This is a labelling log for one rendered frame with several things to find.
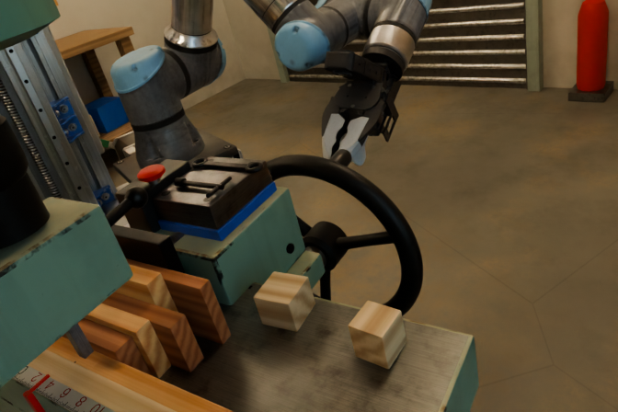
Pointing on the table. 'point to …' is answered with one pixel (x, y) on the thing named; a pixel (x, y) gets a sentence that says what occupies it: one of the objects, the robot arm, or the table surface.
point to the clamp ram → (149, 247)
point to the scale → (73, 400)
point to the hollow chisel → (79, 341)
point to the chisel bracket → (55, 280)
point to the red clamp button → (151, 173)
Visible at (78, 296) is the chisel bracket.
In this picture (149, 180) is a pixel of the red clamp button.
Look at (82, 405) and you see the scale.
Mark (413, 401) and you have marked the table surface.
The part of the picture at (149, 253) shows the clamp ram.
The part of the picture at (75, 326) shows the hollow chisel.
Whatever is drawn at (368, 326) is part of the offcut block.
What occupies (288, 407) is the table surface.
